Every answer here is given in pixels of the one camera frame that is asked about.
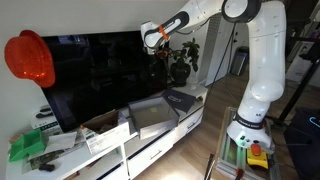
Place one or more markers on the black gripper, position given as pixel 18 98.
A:
pixel 158 58

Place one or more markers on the dark book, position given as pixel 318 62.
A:
pixel 180 99

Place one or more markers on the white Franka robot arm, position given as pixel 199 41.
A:
pixel 266 66

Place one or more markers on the grey shoe box base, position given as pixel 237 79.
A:
pixel 153 116

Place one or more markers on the open white cardboard box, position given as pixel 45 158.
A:
pixel 103 136

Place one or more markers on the white router box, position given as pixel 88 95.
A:
pixel 45 125

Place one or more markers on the yellow emergency stop box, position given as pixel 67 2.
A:
pixel 257 158

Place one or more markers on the potted green plant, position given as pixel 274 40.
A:
pixel 181 71

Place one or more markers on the white tall appliance with grille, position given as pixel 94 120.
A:
pixel 216 56

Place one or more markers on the black flat screen television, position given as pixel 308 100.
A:
pixel 100 76

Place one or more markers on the grey trash bin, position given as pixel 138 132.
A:
pixel 238 61

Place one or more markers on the white TV cabinet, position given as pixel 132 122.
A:
pixel 150 153

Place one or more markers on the white paper sheet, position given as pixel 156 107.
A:
pixel 61 140

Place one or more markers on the black stand pole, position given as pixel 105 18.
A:
pixel 300 90

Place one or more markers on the printed magazine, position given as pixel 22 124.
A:
pixel 40 160

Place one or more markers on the small black object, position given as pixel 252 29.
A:
pixel 46 167

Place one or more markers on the green plastic tray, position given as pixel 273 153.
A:
pixel 28 145

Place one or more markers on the black case with blue light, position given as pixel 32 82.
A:
pixel 303 150

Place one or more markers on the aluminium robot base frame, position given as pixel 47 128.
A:
pixel 228 156

